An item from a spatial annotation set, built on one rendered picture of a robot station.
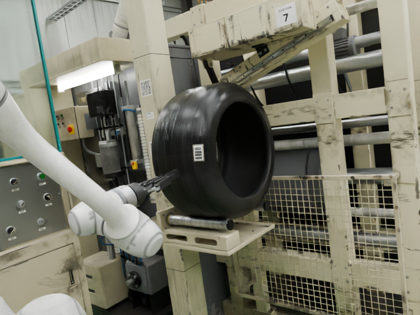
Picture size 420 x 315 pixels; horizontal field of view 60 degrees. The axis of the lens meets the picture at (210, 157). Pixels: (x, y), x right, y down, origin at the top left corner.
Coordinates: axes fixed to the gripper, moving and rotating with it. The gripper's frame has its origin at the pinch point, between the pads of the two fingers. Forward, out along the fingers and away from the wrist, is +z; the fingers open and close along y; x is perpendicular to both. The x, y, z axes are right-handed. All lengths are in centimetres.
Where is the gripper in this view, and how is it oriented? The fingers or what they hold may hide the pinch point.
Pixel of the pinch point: (171, 175)
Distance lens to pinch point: 134.8
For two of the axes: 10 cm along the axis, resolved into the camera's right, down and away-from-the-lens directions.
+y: -7.7, 0.4, 6.4
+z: 6.0, -3.0, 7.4
